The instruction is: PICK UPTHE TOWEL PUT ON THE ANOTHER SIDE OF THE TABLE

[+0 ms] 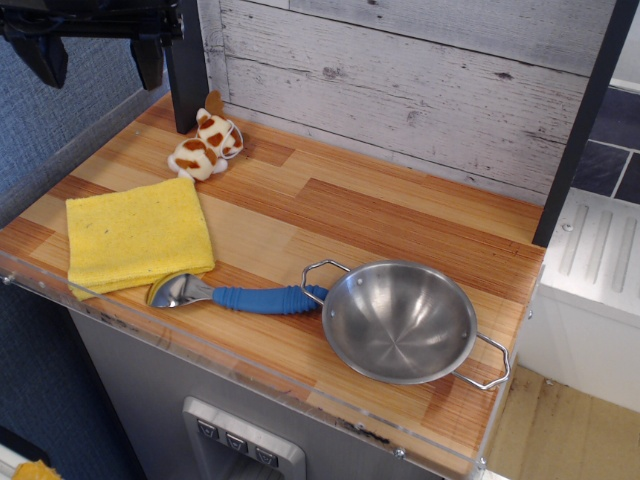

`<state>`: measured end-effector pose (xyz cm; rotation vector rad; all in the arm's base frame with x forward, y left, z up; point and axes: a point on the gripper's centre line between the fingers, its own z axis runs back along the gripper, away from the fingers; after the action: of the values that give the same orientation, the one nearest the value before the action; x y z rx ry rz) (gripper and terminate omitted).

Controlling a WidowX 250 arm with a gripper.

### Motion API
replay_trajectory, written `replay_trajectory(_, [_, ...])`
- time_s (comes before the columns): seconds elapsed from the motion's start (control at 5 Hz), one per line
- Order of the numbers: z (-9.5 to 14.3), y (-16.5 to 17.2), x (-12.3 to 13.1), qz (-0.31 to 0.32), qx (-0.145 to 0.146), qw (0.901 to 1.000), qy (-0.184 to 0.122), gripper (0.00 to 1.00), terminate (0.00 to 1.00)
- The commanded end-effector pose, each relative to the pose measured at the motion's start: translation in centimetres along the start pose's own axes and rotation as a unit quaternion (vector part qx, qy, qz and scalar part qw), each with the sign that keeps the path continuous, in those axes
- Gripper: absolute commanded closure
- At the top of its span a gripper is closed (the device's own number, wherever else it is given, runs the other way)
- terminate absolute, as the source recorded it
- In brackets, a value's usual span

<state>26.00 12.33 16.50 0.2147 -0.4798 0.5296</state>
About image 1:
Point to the brown white plush toy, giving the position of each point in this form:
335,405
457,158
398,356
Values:
217,141

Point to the silver button control panel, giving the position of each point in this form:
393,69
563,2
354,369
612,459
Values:
228,447

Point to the right black vertical post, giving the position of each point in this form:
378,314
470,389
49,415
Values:
606,61

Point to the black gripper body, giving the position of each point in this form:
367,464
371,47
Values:
94,19

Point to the black vertical post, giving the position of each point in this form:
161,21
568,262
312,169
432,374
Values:
606,61
187,70

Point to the blue handled metal spoon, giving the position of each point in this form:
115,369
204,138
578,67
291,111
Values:
185,288

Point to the yellow towel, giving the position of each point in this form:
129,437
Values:
134,238

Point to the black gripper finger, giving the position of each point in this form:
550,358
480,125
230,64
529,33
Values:
46,56
149,60

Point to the left black vertical post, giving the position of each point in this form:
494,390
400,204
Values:
187,70

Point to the steel two-handled bowl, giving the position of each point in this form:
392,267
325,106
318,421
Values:
402,323

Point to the yellow object bottom corner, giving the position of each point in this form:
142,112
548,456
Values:
35,471

